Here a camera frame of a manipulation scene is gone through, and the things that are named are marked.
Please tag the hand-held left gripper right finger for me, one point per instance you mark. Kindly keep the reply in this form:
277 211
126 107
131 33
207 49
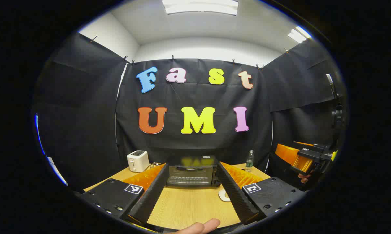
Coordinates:
236 195

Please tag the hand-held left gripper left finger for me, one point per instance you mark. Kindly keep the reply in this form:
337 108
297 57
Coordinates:
153 195

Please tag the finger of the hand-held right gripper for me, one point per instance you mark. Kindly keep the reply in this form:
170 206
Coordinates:
312 145
288 154

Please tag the black electric oven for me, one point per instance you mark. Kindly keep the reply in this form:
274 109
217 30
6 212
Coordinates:
192 175

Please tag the white square plate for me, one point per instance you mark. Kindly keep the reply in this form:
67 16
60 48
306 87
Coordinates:
222 195

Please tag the clear plastic water bottle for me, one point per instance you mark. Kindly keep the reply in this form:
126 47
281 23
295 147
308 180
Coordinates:
249 162

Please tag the white toaster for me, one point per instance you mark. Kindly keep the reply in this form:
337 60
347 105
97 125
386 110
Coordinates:
137 161

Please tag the black holder stand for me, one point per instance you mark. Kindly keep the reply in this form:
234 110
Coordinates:
336 112

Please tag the black backdrop cloth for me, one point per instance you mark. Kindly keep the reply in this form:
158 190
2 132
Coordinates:
195 94

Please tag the small ceiling light panel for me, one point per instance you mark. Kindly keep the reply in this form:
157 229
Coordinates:
298 34

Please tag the large ceiling light panel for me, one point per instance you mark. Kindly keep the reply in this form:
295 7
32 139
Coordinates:
200 6

